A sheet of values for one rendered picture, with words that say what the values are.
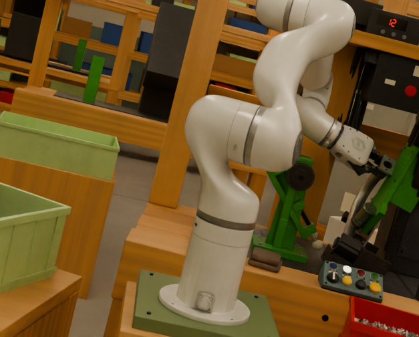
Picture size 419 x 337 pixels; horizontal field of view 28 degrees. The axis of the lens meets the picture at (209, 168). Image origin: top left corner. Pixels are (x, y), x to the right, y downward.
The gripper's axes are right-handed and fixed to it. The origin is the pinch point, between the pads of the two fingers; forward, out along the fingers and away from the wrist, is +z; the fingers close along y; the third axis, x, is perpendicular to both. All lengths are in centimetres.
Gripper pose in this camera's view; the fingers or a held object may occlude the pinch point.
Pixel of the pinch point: (381, 167)
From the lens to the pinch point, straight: 234.9
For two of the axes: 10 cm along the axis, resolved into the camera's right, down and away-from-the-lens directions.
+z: 8.4, 5.4, 1.0
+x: -4.0, 4.7, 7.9
